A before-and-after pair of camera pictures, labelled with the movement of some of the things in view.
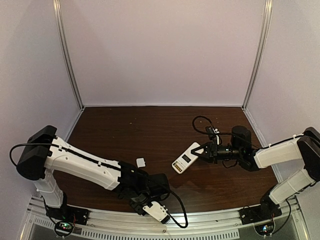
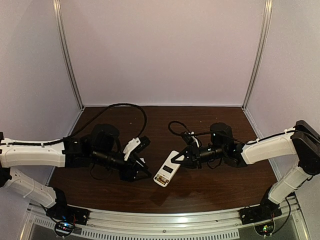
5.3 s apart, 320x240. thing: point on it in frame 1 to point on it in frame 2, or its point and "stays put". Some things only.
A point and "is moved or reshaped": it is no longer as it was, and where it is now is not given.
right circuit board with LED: x=264 y=229 stays put
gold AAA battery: x=177 y=167 is moved or reshaped
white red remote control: x=186 y=159 is moved or reshaped
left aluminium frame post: x=57 y=7 stays put
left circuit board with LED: x=63 y=228 stays put
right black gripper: x=211 y=148 to x=192 y=154
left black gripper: x=137 y=210 to x=129 y=176
